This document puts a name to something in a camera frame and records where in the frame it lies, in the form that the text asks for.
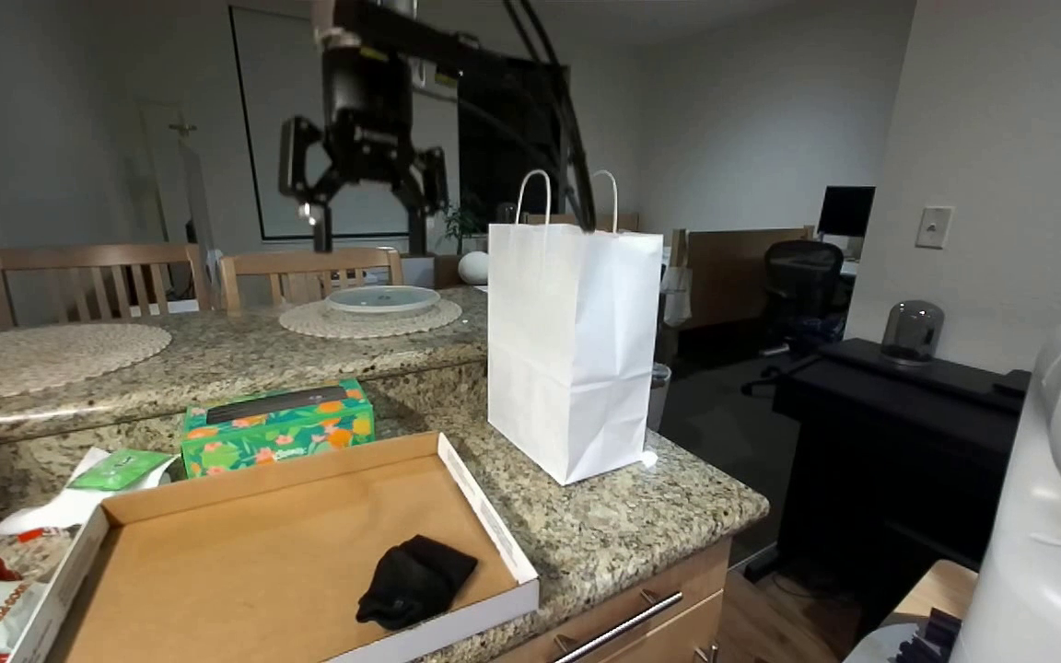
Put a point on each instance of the green floral tissue box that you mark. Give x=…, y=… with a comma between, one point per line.
x=274, y=437

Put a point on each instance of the wooden dining chair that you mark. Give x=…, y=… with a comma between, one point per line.
x=298, y=258
x=90, y=257

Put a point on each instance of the potted plant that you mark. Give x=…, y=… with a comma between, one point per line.
x=461, y=225

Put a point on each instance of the white paper bag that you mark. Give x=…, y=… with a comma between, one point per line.
x=574, y=355

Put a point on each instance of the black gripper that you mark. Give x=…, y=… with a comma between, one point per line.
x=366, y=106

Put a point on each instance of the black office chair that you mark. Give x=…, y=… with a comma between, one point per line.
x=802, y=276

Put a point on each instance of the black computer monitor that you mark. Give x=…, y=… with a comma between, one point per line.
x=845, y=211

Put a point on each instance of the white projector screen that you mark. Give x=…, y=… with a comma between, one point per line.
x=255, y=123

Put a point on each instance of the black sock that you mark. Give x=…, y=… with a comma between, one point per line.
x=416, y=582

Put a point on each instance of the round woven placemat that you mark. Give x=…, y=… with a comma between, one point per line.
x=37, y=355
x=312, y=322

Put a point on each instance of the black piano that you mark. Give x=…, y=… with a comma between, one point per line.
x=886, y=442

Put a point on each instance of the clear glass plate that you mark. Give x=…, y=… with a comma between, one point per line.
x=382, y=295

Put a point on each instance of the green wipes packet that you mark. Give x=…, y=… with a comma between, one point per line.
x=128, y=470

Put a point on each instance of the dark window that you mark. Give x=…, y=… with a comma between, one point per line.
x=514, y=135

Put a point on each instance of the white-rimmed cardboard tray box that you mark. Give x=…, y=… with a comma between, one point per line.
x=260, y=554

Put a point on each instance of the grey round bin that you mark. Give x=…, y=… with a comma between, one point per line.
x=917, y=328

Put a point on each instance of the clear plastic cup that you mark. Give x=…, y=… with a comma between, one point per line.
x=662, y=393

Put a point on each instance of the white light switch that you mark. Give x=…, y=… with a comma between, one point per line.
x=932, y=225

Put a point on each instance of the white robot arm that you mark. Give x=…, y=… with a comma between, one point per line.
x=1049, y=554

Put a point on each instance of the brown wooden desk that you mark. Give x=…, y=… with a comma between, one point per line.
x=727, y=276

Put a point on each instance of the white round vase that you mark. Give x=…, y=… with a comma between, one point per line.
x=474, y=265

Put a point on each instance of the wooden counter cabinet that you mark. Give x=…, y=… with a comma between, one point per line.
x=703, y=613

